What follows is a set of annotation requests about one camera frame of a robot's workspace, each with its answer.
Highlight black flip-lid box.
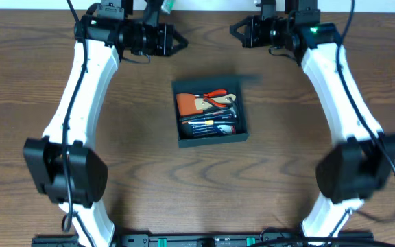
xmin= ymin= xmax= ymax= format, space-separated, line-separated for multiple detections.
xmin=172 ymin=75 xmax=259 ymax=148

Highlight red handled pliers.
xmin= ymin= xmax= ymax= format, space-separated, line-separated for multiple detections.
xmin=195 ymin=89 xmax=237 ymax=110

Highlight orange scraper wooden handle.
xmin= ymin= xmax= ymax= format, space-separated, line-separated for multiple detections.
xmin=176 ymin=93 xmax=237 ymax=117

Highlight steel claw hammer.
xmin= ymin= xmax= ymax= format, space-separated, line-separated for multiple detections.
xmin=178 ymin=103 xmax=240 ymax=127

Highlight blue red tool pack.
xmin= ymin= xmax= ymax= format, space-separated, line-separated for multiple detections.
xmin=181 ymin=123 xmax=236 ymax=138

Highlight black yellow handled screwdriver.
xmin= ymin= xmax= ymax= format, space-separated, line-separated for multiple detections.
xmin=184 ymin=119 xmax=237 ymax=126

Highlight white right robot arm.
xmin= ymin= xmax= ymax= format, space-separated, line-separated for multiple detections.
xmin=230 ymin=7 xmax=395 ymax=245

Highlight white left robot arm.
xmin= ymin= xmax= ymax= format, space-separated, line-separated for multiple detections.
xmin=23 ymin=14 xmax=188 ymax=246

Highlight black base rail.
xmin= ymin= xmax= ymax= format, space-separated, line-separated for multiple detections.
xmin=31 ymin=230 xmax=375 ymax=247

